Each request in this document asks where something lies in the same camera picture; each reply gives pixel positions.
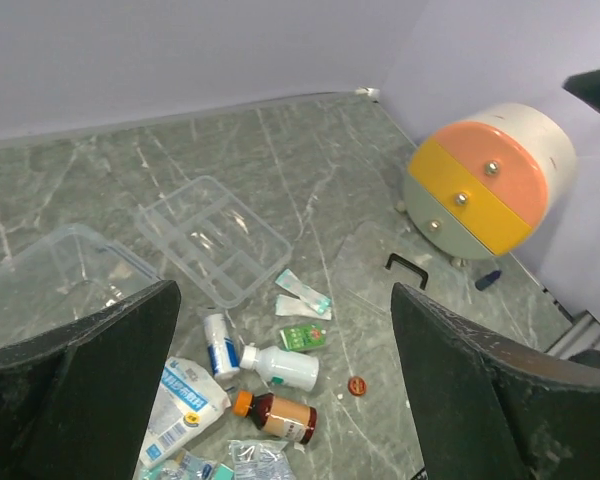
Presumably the clear divider tray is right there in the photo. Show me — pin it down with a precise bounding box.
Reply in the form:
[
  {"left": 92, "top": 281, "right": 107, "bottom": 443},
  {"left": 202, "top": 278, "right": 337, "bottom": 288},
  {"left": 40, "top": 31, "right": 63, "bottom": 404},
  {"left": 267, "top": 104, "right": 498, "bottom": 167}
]
[{"left": 134, "top": 176, "right": 292, "bottom": 309}]

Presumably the clear bandage bag teal header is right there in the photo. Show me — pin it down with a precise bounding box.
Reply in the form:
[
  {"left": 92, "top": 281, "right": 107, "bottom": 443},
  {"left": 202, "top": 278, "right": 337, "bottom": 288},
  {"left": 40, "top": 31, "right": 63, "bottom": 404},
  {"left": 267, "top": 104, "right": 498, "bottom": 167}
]
[{"left": 229, "top": 439, "right": 296, "bottom": 480}]

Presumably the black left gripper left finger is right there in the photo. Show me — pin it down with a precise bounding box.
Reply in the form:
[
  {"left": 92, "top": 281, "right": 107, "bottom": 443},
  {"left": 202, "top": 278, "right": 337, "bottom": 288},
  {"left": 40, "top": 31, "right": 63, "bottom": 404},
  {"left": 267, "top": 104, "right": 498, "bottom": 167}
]
[{"left": 0, "top": 280, "right": 181, "bottom": 479}]

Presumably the round pastel drawer cabinet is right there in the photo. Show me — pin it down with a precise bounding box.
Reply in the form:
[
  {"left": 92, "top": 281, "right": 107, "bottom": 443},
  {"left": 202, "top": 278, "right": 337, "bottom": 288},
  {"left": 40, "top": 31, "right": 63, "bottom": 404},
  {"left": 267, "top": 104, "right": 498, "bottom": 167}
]
[{"left": 397, "top": 103, "right": 577, "bottom": 260}]

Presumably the small blue cap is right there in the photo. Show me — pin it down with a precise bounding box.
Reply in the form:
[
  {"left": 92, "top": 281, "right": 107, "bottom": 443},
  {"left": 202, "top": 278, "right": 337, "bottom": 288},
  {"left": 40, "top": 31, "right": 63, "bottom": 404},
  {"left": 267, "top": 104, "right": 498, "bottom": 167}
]
[{"left": 474, "top": 270, "right": 502, "bottom": 291}]

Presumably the white teal swab packet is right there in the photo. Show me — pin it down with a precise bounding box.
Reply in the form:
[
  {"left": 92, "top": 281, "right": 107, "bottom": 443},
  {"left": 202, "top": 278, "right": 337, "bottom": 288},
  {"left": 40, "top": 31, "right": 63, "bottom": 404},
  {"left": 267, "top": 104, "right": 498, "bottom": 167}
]
[{"left": 275, "top": 269, "right": 332, "bottom": 315}]

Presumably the brown syrup bottle orange cap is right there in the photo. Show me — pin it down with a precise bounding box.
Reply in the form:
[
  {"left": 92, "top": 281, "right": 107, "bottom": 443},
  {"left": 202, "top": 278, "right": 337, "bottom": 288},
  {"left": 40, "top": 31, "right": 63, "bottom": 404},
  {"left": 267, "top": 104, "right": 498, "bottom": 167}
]
[{"left": 232, "top": 390, "right": 317, "bottom": 445}]

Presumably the white plastic medicine bottle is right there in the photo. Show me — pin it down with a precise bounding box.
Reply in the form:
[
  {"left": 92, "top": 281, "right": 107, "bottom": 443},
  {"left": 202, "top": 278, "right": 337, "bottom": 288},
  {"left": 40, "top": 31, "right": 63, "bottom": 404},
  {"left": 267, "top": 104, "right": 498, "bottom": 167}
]
[{"left": 240, "top": 345, "right": 319, "bottom": 392}]

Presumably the clear plastic medicine box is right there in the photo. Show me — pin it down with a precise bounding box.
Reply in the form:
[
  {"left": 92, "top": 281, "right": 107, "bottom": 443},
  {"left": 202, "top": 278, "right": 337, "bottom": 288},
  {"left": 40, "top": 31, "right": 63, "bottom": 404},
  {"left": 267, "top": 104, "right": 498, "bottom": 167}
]
[{"left": 0, "top": 224, "right": 160, "bottom": 348}]

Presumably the white gauze dressing packet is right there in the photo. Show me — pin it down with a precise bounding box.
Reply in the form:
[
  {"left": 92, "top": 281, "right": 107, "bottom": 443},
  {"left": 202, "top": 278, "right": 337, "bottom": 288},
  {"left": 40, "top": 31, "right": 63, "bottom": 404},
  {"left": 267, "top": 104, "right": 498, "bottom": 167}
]
[{"left": 139, "top": 357, "right": 231, "bottom": 469}]

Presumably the white swab packet lower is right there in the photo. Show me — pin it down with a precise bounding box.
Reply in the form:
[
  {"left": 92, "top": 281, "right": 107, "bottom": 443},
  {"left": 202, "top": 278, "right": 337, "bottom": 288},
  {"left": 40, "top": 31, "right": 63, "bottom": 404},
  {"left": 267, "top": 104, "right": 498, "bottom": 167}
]
[{"left": 275, "top": 295, "right": 332, "bottom": 321}]

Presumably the clear box lid black handle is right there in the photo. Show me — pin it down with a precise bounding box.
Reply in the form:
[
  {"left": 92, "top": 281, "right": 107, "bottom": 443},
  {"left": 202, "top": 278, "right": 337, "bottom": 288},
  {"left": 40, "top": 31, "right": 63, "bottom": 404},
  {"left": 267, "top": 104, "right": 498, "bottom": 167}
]
[{"left": 333, "top": 221, "right": 465, "bottom": 315}]

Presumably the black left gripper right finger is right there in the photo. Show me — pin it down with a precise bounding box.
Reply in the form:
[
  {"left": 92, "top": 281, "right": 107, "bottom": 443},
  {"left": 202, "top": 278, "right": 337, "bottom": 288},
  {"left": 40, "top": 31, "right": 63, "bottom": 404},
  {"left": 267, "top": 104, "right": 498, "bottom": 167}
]
[{"left": 391, "top": 283, "right": 600, "bottom": 479}]

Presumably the green ointment sachet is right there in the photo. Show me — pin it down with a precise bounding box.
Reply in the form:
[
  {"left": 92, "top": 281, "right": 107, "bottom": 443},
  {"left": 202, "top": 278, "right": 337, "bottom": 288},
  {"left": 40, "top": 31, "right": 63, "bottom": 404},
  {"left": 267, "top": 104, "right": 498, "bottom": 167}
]
[{"left": 279, "top": 323, "right": 327, "bottom": 353}]

